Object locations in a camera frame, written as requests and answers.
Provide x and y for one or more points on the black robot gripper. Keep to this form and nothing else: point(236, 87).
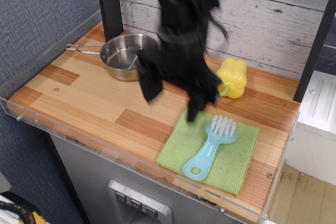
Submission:
point(180, 61)

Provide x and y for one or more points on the light blue dish brush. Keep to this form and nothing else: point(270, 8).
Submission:
point(221, 130)

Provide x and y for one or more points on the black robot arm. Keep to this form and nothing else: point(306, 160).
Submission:
point(184, 16)

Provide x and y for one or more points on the green folded towel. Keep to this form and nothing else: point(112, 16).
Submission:
point(231, 161)

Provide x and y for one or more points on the yellow plastic bell pepper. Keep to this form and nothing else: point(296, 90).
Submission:
point(233, 74)

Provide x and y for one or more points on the stainless steel pot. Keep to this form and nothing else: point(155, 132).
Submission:
point(120, 54)

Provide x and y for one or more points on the grey toy fridge cabinet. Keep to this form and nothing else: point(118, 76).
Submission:
point(124, 184)

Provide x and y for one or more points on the silver dispenser button panel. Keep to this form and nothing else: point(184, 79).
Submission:
point(132, 206)

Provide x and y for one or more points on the white toy sink unit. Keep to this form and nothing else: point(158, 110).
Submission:
point(311, 148)

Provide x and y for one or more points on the clear acrylic table guard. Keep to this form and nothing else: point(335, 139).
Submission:
point(66, 174)

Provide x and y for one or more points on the yellow object bottom left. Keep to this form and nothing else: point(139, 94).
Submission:
point(39, 219)

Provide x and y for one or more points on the black left vertical post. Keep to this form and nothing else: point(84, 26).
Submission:
point(111, 18)

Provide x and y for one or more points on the black vertical post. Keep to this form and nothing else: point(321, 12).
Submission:
point(316, 48)
point(111, 18)

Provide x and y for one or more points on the black right vertical post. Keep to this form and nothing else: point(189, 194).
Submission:
point(316, 48)

